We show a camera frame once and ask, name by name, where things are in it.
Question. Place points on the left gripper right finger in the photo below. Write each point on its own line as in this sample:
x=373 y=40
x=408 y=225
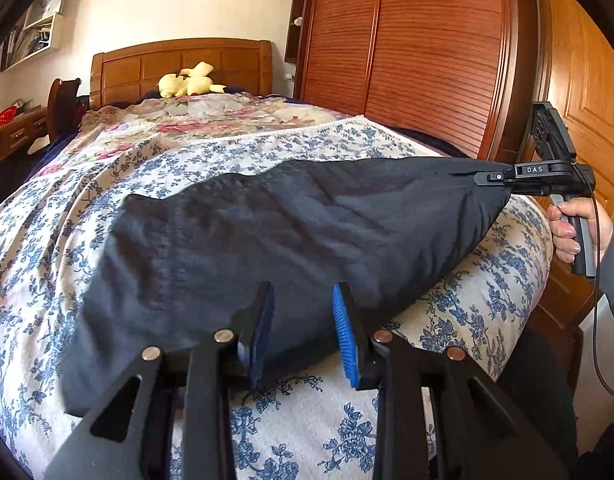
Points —
x=480 y=433

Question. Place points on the pink floral quilt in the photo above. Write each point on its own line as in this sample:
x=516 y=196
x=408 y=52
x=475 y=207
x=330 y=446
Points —
x=187 y=120

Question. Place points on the blue floral bedspread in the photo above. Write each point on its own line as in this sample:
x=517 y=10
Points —
x=311 y=425

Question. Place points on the yellow plush toy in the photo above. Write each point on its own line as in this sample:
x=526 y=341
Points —
x=189 y=82

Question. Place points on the wooden door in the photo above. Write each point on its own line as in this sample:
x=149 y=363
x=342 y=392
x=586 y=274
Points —
x=576 y=75

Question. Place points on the wooden chair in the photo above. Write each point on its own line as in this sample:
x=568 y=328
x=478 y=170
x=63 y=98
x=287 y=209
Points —
x=62 y=106

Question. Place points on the right hand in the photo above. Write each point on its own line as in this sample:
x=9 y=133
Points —
x=600 y=225

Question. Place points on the white wall shelf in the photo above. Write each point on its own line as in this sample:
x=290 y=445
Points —
x=38 y=32

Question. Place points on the wooden sideboard cabinet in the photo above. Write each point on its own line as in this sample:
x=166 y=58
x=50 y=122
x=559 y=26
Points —
x=22 y=131

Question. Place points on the wooden louvered wardrobe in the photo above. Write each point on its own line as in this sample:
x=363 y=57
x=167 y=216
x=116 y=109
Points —
x=461 y=71

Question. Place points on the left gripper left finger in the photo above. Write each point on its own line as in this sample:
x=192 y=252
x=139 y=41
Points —
x=128 y=433

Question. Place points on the wooden headboard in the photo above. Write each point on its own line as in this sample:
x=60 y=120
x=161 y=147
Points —
x=126 y=75

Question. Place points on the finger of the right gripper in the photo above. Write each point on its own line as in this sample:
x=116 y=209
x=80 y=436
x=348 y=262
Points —
x=505 y=177

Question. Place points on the red bowl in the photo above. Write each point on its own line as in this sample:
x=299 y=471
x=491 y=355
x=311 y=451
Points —
x=7 y=115

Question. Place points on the black jacket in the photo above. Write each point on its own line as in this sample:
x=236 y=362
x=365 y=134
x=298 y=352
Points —
x=174 y=269

